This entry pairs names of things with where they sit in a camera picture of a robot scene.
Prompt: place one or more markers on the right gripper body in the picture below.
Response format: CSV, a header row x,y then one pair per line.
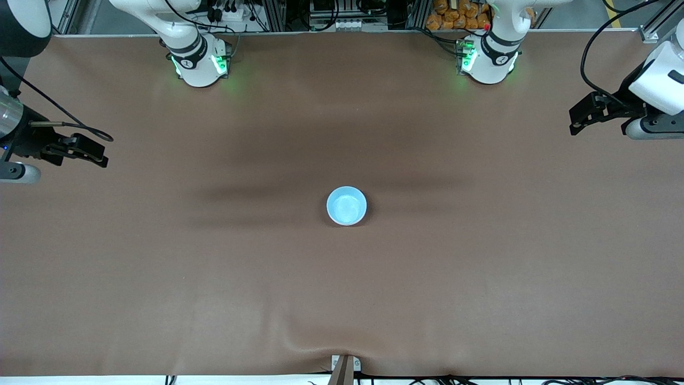
x,y
30,140

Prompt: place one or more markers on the blue bowl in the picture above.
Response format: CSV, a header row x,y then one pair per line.
x,y
346,206

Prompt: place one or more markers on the green-lit box at right arm base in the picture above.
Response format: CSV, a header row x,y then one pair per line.
x,y
222,60

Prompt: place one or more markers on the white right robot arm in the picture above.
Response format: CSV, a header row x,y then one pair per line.
x,y
195,64

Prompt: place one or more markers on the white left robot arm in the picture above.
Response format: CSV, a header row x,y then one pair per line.
x,y
494,59

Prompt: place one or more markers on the green-lit box at left arm base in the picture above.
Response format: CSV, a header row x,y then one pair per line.
x,y
465,56

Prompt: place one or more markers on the orange packets pile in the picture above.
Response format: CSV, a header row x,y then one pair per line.
x,y
457,15

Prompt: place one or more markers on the white power strip with plugs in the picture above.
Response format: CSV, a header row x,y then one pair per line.
x,y
230,13

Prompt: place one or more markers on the small white power strip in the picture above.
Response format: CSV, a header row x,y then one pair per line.
x,y
347,24

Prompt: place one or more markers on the brown table cloth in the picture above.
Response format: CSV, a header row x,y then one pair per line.
x,y
342,299

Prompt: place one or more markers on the aluminium frame rail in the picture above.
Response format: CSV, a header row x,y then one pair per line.
x,y
67,16
654,29

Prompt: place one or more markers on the aluminium frame post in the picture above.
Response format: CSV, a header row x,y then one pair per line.
x,y
418,14
273,15

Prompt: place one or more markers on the brown camera post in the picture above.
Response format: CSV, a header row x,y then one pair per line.
x,y
342,374

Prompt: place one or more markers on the white metal edge bracket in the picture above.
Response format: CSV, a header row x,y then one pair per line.
x,y
357,363

